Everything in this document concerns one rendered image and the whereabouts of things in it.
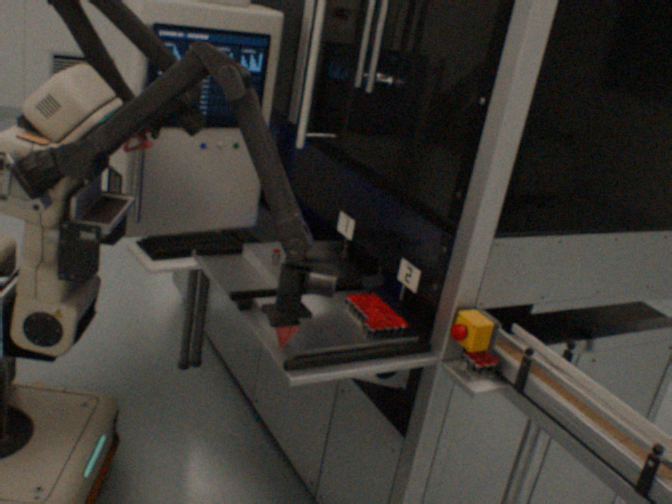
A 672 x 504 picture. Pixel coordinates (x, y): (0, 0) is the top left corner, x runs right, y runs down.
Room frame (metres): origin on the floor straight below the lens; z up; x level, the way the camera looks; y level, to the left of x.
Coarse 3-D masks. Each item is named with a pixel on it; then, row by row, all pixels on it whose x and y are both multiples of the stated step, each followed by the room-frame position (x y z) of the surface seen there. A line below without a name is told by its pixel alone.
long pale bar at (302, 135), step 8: (320, 0) 2.16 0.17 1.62; (320, 8) 2.16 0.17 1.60; (320, 16) 2.16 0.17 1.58; (320, 24) 2.16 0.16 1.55; (320, 32) 2.16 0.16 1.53; (312, 40) 2.16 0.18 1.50; (320, 40) 2.16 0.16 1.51; (312, 48) 2.16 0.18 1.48; (312, 56) 2.16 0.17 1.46; (312, 64) 2.16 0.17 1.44; (312, 72) 2.16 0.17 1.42; (312, 80) 2.16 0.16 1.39; (312, 88) 2.16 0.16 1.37; (304, 96) 2.16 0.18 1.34; (304, 104) 2.16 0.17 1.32; (304, 112) 2.16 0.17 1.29; (304, 120) 2.16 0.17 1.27; (304, 128) 2.16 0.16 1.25; (304, 136) 2.16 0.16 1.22; (312, 136) 2.18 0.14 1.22; (320, 136) 2.20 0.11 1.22; (296, 144) 2.17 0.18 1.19; (304, 144) 2.17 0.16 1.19
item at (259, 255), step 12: (336, 240) 2.13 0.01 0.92; (252, 252) 1.91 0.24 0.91; (264, 252) 1.99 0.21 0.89; (312, 252) 2.07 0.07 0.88; (324, 252) 2.09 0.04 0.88; (336, 252) 2.11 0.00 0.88; (252, 264) 1.89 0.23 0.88; (264, 264) 1.91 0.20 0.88; (336, 264) 2.01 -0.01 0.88; (348, 264) 2.03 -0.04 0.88; (264, 276) 1.82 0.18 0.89; (276, 276) 1.85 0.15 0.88; (348, 276) 1.94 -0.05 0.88; (360, 276) 1.88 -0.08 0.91; (372, 276) 1.90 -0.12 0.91
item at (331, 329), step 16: (256, 304) 1.59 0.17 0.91; (320, 304) 1.72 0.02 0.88; (336, 304) 1.74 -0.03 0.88; (304, 320) 1.61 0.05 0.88; (320, 320) 1.63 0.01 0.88; (336, 320) 1.65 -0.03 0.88; (352, 320) 1.66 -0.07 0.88; (272, 336) 1.50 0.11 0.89; (304, 336) 1.53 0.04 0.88; (320, 336) 1.55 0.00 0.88; (336, 336) 1.56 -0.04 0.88; (352, 336) 1.58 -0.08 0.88; (288, 352) 1.42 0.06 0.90; (304, 352) 1.41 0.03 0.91; (320, 352) 1.43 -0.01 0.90; (336, 352) 1.45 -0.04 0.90
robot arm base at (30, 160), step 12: (36, 156) 1.48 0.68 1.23; (48, 156) 1.47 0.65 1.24; (12, 168) 1.43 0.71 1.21; (24, 168) 1.46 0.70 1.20; (36, 168) 1.46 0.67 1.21; (48, 168) 1.46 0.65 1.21; (24, 180) 1.44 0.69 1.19; (36, 180) 1.46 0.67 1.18; (48, 180) 1.46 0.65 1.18; (60, 180) 1.51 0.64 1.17; (36, 192) 1.45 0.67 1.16
